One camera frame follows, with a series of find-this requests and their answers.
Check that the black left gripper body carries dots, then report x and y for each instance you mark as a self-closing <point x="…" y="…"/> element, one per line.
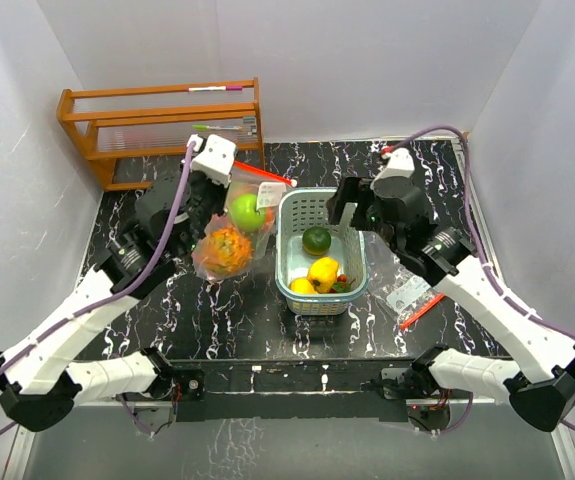
<point x="208" y="197"/>

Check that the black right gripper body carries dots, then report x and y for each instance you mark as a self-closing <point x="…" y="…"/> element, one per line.
<point x="365" y="218"/>

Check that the green lime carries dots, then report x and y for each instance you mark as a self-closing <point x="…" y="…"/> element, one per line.
<point x="245" y="215"/>

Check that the small orange pineapple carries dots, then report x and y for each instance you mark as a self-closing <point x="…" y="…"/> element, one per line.
<point x="225" y="252"/>

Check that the dark green round fruit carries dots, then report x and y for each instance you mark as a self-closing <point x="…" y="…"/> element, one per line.
<point x="316" y="240"/>

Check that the yellow bell pepper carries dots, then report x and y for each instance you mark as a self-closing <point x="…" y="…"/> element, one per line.
<point x="323" y="274"/>

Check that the cherry tomato bunch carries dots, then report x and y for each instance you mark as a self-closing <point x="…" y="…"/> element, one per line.
<point x="343" y="284"/>

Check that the yellow lemon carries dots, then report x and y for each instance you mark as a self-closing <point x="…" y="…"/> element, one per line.
<point x="302" y="286"/>

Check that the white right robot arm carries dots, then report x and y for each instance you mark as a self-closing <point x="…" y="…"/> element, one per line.
<point x="537" y="379"/>

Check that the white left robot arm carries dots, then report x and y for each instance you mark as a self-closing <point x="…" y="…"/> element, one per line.
<point x="41" y="379"/>

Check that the green white pen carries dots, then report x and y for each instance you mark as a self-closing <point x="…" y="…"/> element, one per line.
<point x="204" y="127"/>

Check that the light blue plastic basket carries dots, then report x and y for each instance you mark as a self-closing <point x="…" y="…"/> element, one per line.
<point x="299" y="210"/>

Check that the wooden shelf rack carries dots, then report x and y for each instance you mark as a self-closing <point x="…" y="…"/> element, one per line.
<point x="108" y="125"/>

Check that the pink white pen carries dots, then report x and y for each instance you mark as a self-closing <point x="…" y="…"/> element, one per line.
<point x="215" y="88"/>

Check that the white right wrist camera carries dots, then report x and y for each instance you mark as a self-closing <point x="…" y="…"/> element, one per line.
<point x="398" y="162"/>

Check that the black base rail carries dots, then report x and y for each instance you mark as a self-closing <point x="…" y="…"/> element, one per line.
<point x="303" y="389"/>

